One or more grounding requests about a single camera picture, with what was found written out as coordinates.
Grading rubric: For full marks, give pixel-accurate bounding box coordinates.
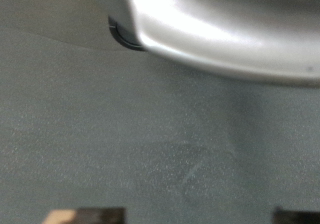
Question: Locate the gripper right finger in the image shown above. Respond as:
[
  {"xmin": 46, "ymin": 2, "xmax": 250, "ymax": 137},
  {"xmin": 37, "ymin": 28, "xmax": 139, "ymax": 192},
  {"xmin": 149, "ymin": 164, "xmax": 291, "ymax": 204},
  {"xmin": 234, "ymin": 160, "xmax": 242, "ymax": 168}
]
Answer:
[{"xmin": 272, "ymin": 207, "xmax": 320, "ymax": 224}]

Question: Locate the black Keurig coffee machine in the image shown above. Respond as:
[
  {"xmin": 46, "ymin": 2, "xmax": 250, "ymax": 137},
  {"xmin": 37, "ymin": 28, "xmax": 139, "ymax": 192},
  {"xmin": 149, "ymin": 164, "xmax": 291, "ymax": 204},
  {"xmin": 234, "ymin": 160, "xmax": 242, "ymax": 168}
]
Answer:
[{"xmin": 0, "ymin": 0, "xmax": 320, "ymax": 224}]

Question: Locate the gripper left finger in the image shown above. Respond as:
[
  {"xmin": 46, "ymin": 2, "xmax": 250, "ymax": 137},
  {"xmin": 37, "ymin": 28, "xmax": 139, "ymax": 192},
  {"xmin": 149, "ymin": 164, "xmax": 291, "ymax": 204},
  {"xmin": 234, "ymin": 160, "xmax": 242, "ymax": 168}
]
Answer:
[{"xmin": 42, "ymin": 206, "xmax": 127, "ymax": 224}]

